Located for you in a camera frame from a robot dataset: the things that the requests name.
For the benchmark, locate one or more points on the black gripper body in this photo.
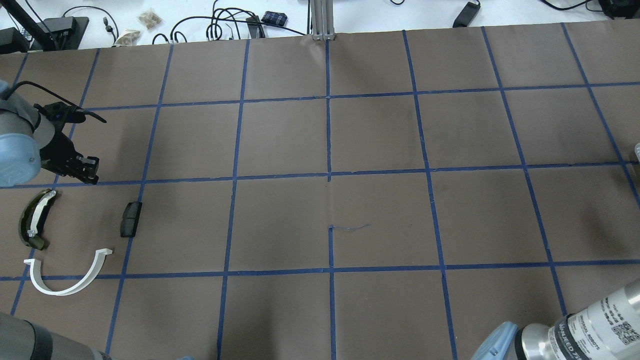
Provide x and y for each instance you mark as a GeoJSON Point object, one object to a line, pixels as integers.
{"type": "Point", "coordinates": [59, 151]}

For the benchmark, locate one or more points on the dark curved brake shoe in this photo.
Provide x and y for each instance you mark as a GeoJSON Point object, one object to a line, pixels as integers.
{"type": "Point", "coordinates": [33, 217]}

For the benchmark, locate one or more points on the dark grey brake pad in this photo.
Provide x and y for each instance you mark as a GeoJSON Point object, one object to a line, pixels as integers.
{"type": "Point", "coordinates": [130, 219]}

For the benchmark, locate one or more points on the black monitor stand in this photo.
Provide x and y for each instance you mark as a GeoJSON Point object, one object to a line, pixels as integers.
{"type": "Point", "coordinates": [50, 34]}

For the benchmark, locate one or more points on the small bag of parts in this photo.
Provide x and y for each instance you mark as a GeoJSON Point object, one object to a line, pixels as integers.
{"type": "Point", "coordinates": [149, 18]}
{"type": "Point", "coordinates": [127, 38]}

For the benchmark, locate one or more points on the black power adapter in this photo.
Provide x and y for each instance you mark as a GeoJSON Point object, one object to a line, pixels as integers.
{"type": "Point", "coordinates": [467, 14]}

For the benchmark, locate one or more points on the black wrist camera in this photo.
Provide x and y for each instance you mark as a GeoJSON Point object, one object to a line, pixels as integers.
{"type": "Point", "coordinates": [61, 113]}

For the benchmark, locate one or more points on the aluminium frame post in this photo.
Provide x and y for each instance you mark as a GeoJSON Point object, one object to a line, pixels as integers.
{"type": "Point", "coordinates": [322, 20]}

